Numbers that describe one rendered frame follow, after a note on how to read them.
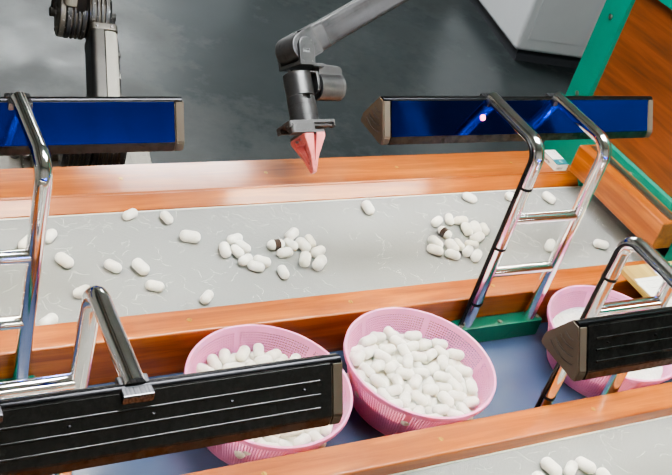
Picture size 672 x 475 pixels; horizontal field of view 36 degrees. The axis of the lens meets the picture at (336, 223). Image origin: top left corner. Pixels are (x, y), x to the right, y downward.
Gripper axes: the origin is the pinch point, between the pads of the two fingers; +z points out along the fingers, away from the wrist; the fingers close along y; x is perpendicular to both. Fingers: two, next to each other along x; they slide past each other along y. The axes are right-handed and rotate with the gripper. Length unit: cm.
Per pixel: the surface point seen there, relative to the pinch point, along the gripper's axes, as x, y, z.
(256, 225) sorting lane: 3.0, -12.6, 9.8
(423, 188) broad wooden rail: 7.3, 29.8, 3.7
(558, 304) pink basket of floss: -17, 39, 34
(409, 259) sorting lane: -5.5, 14.6, 20.6
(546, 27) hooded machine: 171, 226, -106
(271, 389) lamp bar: -71, -48, 43
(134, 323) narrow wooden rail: -15, -45, 28
